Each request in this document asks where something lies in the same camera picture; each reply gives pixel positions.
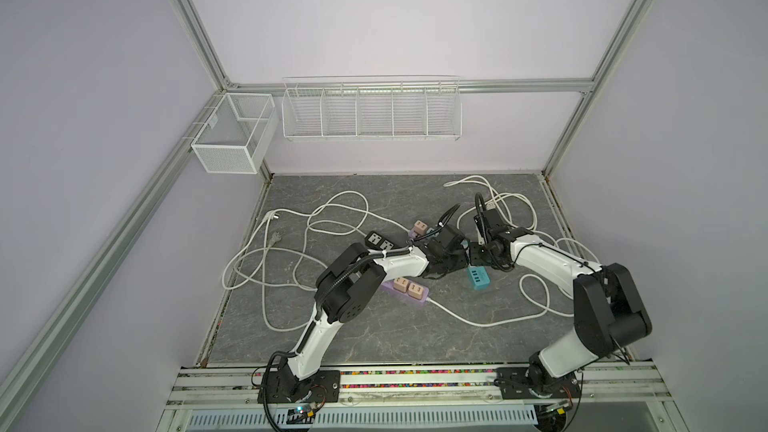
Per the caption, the white cables left bundle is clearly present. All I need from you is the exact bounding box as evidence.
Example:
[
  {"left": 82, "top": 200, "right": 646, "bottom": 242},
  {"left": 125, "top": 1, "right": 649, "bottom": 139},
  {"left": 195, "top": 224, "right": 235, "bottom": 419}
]
[{"left": 220, "top": 190, "right": 409, "bottom": 332}]

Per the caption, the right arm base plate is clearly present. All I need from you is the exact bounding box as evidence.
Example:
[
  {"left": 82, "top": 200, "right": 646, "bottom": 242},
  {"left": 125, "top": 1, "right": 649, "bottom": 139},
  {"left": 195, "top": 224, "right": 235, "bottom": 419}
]
[{"left": 493, "top": 364, "right": 581, "bottom": 399}]

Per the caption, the teal power strip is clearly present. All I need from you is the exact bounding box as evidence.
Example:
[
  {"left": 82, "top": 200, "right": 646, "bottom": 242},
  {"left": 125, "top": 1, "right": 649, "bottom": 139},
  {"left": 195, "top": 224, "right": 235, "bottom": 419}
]
[{"left": 467, "top": 266, "right": 491, "bottom": 291}]

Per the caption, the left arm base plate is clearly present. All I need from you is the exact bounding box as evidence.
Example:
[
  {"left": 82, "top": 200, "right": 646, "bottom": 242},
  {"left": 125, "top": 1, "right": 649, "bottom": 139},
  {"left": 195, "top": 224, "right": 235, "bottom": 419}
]
[{"left": 258, "top": 369, "right": 341, "bottom": 404}]

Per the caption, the grey wall plug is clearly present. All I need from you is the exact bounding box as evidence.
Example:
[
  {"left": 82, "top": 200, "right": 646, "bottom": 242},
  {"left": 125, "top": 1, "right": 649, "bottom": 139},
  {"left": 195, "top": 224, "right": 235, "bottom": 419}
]
[{"left": 266, "top": 232, "right": 282, "bottom": 248}]

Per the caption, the purple power strip front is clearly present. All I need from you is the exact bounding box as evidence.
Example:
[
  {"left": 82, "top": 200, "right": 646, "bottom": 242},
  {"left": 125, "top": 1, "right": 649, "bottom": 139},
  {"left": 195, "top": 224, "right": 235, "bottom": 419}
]
[{"left": 381, "top": 277, "right": 429, "bottom": 305}]

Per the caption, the white mesh box basket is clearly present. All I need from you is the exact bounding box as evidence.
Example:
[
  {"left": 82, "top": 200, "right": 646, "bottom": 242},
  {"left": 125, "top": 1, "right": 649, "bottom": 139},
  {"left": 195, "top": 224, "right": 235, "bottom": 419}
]
[{"left": 192, "top": 93, "right": 279, "bottom": 175}]

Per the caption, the pink plug strip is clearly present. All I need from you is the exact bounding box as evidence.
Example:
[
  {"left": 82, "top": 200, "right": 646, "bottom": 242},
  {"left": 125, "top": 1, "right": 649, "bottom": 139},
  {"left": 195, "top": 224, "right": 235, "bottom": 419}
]
[
  {"left": 406, "top": 282, "right": 426, "bottom": 301},
  {"left": 392, "top": 277, "right": 410, "bottom": 293}
]

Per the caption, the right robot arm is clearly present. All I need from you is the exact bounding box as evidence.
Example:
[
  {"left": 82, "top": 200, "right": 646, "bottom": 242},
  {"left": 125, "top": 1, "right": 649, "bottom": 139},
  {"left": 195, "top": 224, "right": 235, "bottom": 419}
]
[{"left": 469, "top": 209, "right": 652, "bottom": 397}]

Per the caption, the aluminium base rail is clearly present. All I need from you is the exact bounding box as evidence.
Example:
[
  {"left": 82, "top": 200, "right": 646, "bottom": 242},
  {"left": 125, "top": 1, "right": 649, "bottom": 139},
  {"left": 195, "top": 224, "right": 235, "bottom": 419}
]
[{"left": 166, "top": 361, "right": 672, "bottom": 410}]

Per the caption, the black power strip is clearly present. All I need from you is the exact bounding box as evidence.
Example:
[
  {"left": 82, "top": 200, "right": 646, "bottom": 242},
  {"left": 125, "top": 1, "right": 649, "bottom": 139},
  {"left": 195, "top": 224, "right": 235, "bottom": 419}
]
[{"left": 364, "top": 231, "right": 398, "bottom": 251}]

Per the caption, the white wire basket rack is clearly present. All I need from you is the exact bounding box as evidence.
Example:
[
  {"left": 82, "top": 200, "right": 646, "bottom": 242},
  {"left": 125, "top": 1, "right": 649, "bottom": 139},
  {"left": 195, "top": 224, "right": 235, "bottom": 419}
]
[{"left": 282, "top": 75, "right": 463, "bottom": 141}]

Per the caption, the pink plug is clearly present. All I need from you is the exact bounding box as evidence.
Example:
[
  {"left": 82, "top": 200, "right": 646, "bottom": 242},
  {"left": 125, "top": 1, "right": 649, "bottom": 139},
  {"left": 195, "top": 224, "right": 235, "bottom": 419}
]
[{"left": 412, "top": 220, "right": 429, "bottom": 236}]

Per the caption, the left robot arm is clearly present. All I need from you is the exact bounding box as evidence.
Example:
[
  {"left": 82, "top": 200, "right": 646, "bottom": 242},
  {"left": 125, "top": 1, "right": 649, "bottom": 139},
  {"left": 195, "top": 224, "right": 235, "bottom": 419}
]
[{"left": 257, "top": 225, "right": 469, "bottom": 397}]

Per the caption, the white cable front strip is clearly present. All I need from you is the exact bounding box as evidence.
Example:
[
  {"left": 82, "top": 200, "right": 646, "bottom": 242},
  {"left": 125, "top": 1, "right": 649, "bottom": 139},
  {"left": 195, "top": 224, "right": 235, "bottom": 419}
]
[{"left": 427, "top": 296, "right": 550, "bottom": 329}]

